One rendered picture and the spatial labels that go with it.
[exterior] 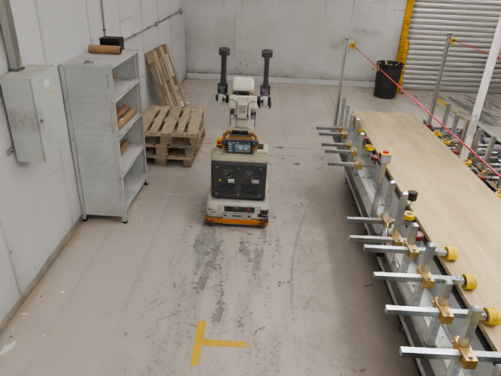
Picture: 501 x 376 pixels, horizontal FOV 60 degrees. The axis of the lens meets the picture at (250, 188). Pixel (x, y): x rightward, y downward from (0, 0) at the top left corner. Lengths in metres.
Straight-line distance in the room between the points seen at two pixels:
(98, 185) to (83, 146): 0.41
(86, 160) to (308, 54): 6.89
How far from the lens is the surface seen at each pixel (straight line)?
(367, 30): 10.36
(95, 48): 4.53
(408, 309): 2.21
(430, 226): 3.05
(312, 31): 10.17
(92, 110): 4.12
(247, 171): 4.16
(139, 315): 3.46
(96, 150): 4.26
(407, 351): 2.02
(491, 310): 2.36
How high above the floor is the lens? 2.35
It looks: 27 degrees down
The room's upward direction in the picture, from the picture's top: 3 degrees clockwise
